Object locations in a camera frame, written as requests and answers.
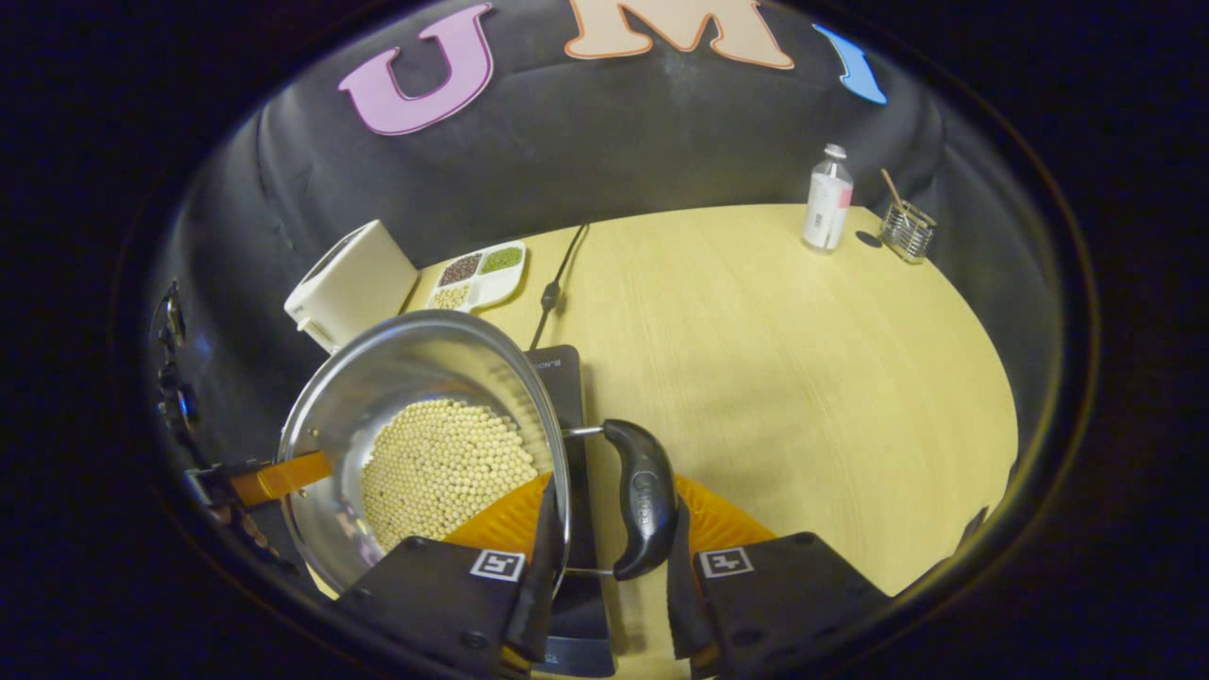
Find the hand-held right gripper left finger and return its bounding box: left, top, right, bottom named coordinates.
left=334, top=471, right=568, bottom=679

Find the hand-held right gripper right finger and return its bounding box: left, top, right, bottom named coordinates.
left=665, top=474, right=891, bottom=680

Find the pile of soybeans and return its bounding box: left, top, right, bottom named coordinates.
left=359, top=399, right=539, bottom=554

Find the steel pot with black handles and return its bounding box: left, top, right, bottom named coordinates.
left=277, top=310, right=680, bottom=598

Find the black induction cooktop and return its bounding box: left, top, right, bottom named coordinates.
left=524, top=345, right=617, bottom=678

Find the cream box appliance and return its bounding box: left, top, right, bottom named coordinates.
left=283, top=219, right=420, bottom=356

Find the white divided bean plate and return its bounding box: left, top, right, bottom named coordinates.
left=425, top=241, right=529, bottom=315

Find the clear bottle with white label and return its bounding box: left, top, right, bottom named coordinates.
left=801, top=144, right=856, bottom=255

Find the black backdrop cloth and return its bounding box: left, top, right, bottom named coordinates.
left=151, top=0, right=1049, bottom=454

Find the black power cable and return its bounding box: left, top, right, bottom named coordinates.
left=527, top=223, right=592, bottom=352

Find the wire mesh basket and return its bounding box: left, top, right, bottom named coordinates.
left=880, top=201, right=937, bottom=264

